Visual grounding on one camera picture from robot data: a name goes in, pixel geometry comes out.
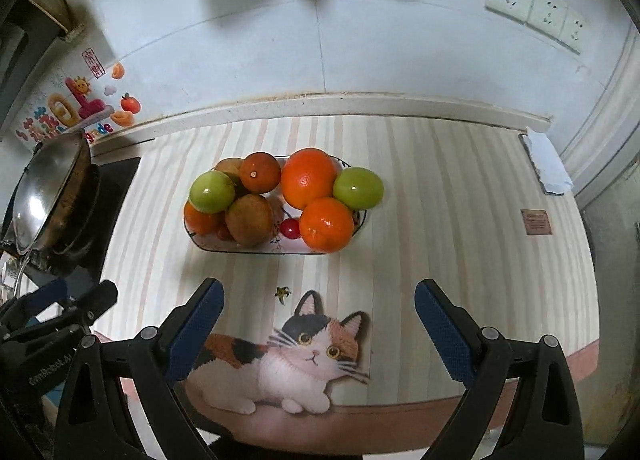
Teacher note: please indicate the small orange tangerine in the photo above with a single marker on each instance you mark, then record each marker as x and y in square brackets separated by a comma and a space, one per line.
[201, 223]

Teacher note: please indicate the green apple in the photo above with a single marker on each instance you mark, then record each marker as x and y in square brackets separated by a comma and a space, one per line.
[358, 188]
[212, 192]

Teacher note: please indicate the white fruit plate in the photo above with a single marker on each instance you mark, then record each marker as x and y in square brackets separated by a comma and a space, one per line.
[278, 244]

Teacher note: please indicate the white folded cloth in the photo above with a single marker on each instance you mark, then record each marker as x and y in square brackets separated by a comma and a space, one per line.
[546, 162]

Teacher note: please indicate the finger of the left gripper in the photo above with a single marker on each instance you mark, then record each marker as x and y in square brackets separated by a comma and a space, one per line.
[97, 301]
[35, 297]

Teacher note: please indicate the striped cat table mat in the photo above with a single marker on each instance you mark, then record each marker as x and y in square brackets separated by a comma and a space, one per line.
[451, 212]

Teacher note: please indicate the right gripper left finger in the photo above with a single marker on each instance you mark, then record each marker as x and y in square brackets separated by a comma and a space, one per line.
[159, 357]

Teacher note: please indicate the white wall socket strip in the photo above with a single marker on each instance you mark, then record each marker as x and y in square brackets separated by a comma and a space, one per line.
[552, 18]

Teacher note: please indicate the large orange fruit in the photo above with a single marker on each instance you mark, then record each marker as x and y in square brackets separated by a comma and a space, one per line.
[307, 175]

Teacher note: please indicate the brown kiwi fruit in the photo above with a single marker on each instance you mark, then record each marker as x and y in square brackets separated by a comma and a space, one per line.
[250, 220]

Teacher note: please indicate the colourful wall sticker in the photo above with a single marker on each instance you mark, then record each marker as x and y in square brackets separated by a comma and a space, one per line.
[84, 89]

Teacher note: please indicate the black induction stove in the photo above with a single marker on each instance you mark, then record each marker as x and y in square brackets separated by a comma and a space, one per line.
[78, 256]

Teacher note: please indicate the steel wok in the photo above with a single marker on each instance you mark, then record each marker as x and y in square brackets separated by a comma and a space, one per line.
[48, 189]

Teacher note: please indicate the brown mat label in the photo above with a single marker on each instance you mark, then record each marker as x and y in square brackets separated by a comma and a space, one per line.
[536, 222]

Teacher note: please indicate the red cherry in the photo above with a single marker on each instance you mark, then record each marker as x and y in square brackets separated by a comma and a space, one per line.
[223, 233]
[289, 228]

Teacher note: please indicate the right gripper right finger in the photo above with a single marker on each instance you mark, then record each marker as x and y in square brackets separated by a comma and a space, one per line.
[478, 358]

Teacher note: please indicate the orange tangerine front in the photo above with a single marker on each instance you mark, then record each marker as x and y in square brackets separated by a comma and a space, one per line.
[326, 225]

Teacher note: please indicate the dark orange tangerine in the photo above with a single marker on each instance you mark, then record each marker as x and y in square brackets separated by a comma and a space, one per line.
[260, 173]

